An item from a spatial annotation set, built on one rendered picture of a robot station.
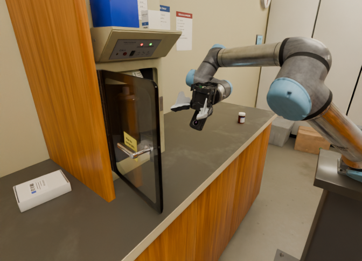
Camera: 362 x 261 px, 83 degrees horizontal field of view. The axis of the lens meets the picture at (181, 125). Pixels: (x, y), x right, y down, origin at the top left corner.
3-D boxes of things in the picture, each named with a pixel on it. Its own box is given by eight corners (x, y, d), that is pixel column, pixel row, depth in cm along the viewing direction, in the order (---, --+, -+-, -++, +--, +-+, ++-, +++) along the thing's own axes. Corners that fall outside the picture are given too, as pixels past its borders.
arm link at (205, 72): (198, 69, 94) (220, 77, 90) (186, 88, 92) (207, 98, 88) (195, 58, 87) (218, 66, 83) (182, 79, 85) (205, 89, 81)
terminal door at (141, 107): (116, 171, 82) (101, 68, 66) (162, 216, 61) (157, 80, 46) (114, 172, 81) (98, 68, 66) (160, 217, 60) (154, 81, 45)
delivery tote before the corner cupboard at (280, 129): (244, 137, 336) (247, 118, 324) (254, 130, 366) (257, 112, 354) (284, 149, 301) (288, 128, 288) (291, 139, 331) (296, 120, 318)
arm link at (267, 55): (342, 16, 52) (207, 40, 90) (325, 50, 50) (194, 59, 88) (347, 50, 59) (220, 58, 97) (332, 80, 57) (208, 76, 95)
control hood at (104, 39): (93, 62, 66) (88, 27, 62) (161, 56, 89) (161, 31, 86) (115, 64, 59) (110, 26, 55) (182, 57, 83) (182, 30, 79)
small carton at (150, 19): (141, 29, 75) (140, 11, 72) (154, 30, 77) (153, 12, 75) (148, 29, 71) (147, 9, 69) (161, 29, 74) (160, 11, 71)
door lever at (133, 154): (133, 143, 62) (132, 135, 61) (151, 155, 55) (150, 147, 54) (116, 149, 58) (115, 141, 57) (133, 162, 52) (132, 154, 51)
